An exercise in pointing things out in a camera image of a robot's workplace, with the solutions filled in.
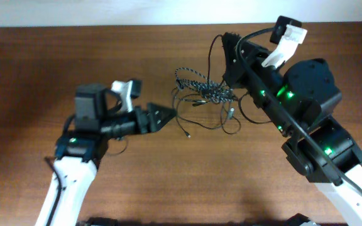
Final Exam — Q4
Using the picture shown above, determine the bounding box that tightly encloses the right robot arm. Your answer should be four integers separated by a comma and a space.
222, 33, 362, 225

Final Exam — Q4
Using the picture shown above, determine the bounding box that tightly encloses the braided black white cable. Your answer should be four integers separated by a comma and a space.
174, 67, 236, 105

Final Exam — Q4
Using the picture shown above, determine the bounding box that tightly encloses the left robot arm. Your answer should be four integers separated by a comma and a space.
36, 80, 177, 225

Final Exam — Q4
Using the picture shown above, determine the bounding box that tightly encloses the thin black cable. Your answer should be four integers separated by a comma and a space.
170, 33, 273, 139

